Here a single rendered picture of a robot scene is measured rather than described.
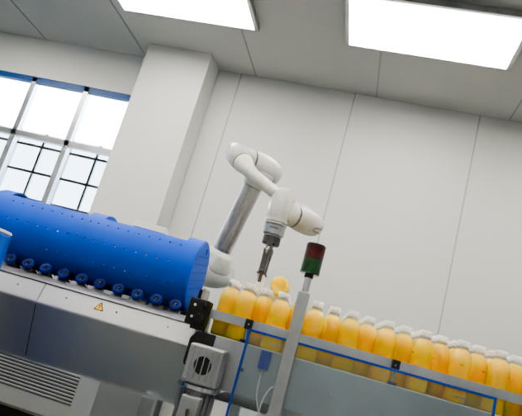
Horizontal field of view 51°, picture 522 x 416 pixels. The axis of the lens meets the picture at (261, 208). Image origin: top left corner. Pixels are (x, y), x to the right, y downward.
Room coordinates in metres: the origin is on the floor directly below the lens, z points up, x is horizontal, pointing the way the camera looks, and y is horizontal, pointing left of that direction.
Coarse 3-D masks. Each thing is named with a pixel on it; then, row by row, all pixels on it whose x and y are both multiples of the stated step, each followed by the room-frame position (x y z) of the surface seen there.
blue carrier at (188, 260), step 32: (0, 192) 2.20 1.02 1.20; (0, 224) 2.14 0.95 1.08; (32, 224) 2.12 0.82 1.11; (64, 224) 2.11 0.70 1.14; (96, 224) 2.12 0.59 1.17; (32, 256) 2.16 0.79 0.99; (64, 256) 2.12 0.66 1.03; (96, 256) 2.09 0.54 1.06; (128, 256) 2.06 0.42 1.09; (160, 256) 2.05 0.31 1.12; (192, 256) 2.04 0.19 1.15; (128, 288) 2.12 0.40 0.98; (160, 288) 2.07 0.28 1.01; (192, 288) 2.14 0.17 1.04
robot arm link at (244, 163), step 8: (240, 160) 2.53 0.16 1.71; (248, 160) 2.52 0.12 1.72; (240, 168) 2.53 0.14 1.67; (248, 168) 2.49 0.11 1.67; (256, 168) 2.49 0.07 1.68; (248, 176) 2.49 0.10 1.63; (256, 176) 2.46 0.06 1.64; (256, 184) 2.47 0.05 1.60; (264, 184) 2.45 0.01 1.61; (272, 184) 2.45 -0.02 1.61; (272, 192) 2.44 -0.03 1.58; (304, 208) 2.30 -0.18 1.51; (304, 216) 2.28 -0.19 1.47; (312, 216) 2.30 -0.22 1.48; (304, 224) 2.29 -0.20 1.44; (312, 224) 2.30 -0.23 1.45; (320, 224) 2.34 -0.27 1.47; (304, 232) 2.33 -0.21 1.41; (312, 232) 2.34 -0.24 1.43
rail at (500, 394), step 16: (224, 320) 1.94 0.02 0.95; (240, 320) 1.93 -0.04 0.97; (304, 336) 1.90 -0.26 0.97; (352, 352) 1.87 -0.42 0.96; (368, 352) 1.86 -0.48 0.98; (400, 368) 1.85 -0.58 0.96; (416, 368) 1.84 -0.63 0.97; (464, 384) 1.82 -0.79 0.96; (480, 384) 1.81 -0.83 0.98; (512, 400) 1.80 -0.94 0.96
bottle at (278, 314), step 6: (276, 300) 1.94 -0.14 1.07; (282, 300) 1.94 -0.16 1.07; (276, 306) 1.93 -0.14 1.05; (282, 306) 1.93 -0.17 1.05; (288, 306) 1.94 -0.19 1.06; (270, 312) 1.94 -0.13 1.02; (276, 312) 1.92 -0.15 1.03; (282, 312) 1.92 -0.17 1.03; (288, 312) 1.94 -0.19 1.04; (270, 318) 1.94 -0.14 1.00; (276, 318) 1.92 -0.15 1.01; (282, 318) 1.93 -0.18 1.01; (270, 324) 1.93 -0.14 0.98; (276, 324) 1.92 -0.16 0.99; (282, 324) 1.93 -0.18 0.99
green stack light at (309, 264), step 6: (306, 258) 1.73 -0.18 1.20; (312, 258) 1.72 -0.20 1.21; (306, 264) 1.73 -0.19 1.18; (312, 264) 1.72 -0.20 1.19; (318, 264) 1.72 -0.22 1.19; (300, 270) 1.75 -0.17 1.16; (306, 270) 1.72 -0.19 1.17; (312, 270) 1.72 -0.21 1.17; (318, 270) 1.73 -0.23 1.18; (318, 276) 1.74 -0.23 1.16
